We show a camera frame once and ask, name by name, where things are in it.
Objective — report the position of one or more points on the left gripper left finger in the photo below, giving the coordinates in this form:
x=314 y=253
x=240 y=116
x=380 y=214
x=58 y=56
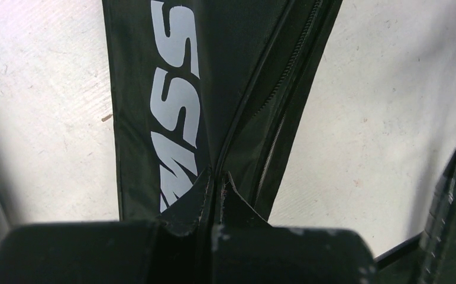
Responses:
x=165 y=249

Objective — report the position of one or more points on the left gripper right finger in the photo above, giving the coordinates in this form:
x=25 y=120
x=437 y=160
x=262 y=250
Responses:
x=246 y=249

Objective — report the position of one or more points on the black racket bag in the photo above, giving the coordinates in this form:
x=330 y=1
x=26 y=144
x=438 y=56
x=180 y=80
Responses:
x=218 y=85

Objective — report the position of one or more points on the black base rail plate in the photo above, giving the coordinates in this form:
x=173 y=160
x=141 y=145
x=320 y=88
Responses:
x=396 y=265

